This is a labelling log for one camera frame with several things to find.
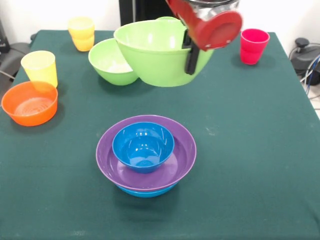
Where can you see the red cup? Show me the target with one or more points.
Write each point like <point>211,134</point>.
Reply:
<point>253,50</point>

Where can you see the black equipment box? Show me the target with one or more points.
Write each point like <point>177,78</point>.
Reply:
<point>3,37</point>

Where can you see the orange bowl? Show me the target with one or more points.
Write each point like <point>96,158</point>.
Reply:
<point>32,107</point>

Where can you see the large light blue bowl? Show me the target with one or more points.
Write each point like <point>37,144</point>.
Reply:
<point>147,194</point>

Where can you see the small dark blue bowl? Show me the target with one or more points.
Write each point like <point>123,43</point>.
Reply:
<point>142,152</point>

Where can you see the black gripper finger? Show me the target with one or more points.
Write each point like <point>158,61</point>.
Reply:
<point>192,62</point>
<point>186,41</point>

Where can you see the yellow orange cup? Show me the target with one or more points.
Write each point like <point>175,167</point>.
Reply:
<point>81,37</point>

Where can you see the purple bowl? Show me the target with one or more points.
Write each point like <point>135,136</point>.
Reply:
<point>182,155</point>

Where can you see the green bowl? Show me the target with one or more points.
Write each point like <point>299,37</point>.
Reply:
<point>155,62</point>
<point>107,62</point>

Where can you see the black panel with poles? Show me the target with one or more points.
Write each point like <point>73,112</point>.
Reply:
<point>145,11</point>

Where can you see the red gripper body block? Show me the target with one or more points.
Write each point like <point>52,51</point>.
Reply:
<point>217,32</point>

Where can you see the green cup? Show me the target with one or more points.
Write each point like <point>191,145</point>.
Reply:
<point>167,18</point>

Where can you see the dark green table cloth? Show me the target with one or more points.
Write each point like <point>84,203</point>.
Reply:
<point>225,187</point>

